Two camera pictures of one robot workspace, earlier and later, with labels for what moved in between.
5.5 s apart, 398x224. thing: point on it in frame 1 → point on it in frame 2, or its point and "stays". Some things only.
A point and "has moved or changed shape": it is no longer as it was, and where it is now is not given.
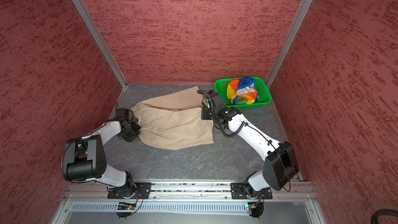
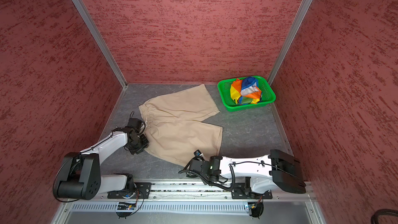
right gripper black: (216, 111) → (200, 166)
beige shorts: (174, 121) has moved or changed shape
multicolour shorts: (242, 91) stays
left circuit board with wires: (126, 206) stays
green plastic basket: (264, 97) has moved or changed shape
